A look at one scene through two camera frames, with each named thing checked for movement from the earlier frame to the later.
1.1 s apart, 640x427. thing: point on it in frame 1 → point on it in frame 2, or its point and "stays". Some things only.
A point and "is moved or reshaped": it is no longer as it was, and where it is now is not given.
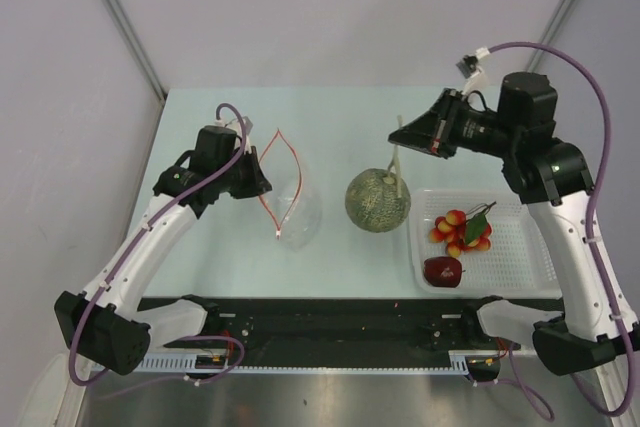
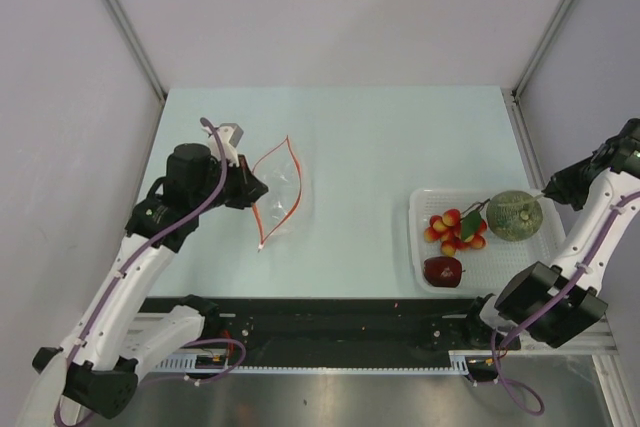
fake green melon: x=373 y=202 → x=514 y=215
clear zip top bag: x=292 y=208 is moved or reshaped
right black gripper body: x=480 y=131 → x=572 y=182
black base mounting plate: x=340 y=332 stays
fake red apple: x=443 y=271 stays
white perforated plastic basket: x=516 y=264 stays
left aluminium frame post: x=122 y=15 stays
